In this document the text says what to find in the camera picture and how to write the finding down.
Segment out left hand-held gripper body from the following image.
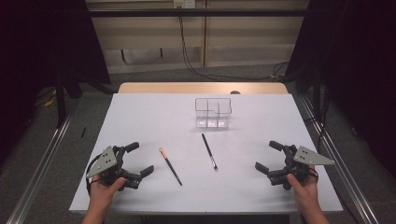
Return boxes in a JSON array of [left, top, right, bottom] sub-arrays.
[[86, 145, 143, 191]]

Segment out clear plastic organizer box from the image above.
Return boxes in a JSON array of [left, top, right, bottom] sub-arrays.
[[194, 97, 233, 130]]

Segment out white table cover sheet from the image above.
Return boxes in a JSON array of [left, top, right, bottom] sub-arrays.
[[68, 92, 344, 216]]

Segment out long black wall cable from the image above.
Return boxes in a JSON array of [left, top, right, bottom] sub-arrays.
[[177, 7, 290, 82]]

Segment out person's left hand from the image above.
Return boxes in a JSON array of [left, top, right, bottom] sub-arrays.
[[88, 174, 128, 215]]

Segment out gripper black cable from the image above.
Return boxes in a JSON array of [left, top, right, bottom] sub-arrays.
[[85, 155, 101, 197], [308, 167, 320, 185]]

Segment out black stand post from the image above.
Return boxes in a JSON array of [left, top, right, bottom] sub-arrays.
[[54, 73, 68, 129]]

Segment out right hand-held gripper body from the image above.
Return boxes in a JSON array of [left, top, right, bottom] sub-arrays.
[[266, 144, 336, 191]]

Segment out black pen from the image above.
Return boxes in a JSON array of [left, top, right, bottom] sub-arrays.
[[201, 133, 219, 171]]

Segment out black horizontal metal bar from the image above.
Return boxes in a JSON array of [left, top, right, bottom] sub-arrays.
[[88, 8, 309, 18]]

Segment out white wall socket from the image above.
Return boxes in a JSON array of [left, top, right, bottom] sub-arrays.
[[173, 0, 196, 9]]

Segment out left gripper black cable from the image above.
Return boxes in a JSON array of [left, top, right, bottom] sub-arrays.
[[85, 155, 101, 197]]

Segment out orange-tipped pen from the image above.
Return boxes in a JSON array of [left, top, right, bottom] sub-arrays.
[[158, 147, 183, 187]]

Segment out person's right hand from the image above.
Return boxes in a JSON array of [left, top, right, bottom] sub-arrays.
[[286, 166, 322, 213]]

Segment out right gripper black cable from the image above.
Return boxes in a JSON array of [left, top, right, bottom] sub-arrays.
[[308, 167, 320, 185]]

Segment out metal floor rail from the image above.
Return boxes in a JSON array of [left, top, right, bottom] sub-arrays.
[[6, 102, 80, 224], [298, 92, 381, 224]]

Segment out dark curtain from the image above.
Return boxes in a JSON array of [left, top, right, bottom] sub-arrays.
[[284, 0, 396, 171], [0, 0, 112, 162]]

